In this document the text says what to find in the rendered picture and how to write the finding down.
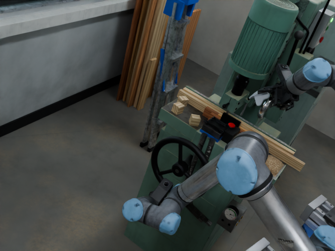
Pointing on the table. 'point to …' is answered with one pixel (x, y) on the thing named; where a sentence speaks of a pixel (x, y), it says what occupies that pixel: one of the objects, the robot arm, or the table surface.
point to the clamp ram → (230, 119)
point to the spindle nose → (240, 84)
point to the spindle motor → (262, 37)
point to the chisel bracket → (234, 100)
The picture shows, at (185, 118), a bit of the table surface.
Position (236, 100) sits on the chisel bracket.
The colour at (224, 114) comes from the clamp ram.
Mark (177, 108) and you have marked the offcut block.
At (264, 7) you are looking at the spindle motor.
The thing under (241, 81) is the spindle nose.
